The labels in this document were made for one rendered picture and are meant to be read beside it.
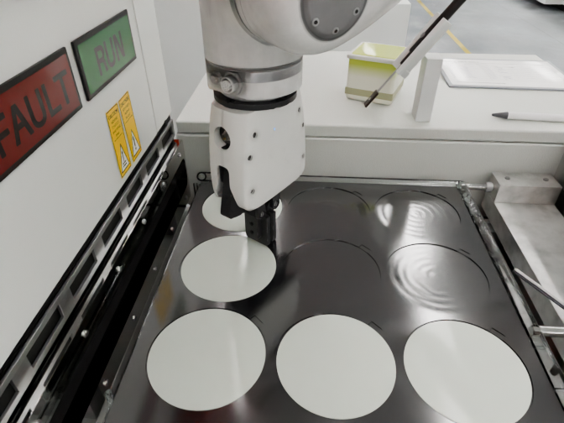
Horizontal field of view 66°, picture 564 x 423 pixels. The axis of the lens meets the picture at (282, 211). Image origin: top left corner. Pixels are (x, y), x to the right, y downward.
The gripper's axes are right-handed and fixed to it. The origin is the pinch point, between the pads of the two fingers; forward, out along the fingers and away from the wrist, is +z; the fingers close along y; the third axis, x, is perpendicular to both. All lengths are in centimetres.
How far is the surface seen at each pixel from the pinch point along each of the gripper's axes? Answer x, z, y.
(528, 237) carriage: -24.6, 4.0, 21.1
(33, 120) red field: 4.9, -17.4, -17.3
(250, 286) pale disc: -3.8, 2.0, -6.5
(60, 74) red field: 7.5, -18.9, -13.3
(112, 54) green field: 12.4, -17.6, -5.4
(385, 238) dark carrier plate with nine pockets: -11.6, 2.0, 8.2
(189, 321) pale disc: -2.0, 2.0, -13.2
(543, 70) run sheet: -17, -5, 59
